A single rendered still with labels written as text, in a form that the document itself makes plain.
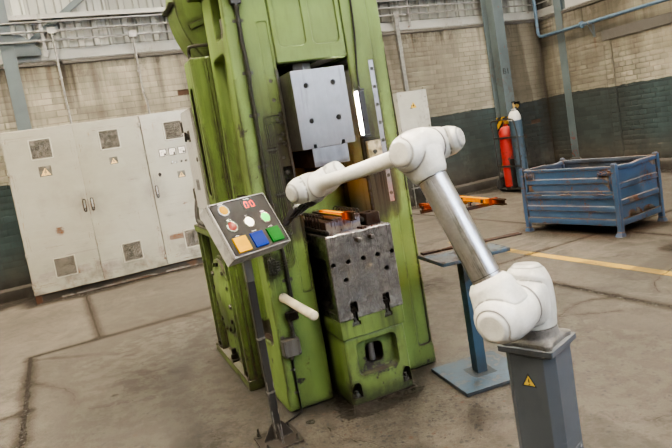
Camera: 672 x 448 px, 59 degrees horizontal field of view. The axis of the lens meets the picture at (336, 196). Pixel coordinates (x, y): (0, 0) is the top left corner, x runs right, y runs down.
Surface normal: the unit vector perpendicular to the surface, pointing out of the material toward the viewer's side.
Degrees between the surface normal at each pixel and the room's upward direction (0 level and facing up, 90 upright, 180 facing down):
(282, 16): 90
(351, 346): 90
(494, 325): 96
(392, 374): 90
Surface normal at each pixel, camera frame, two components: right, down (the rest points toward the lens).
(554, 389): 0.02, 0.10
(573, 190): -0.84, 0.18
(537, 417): -0.68, 0.18
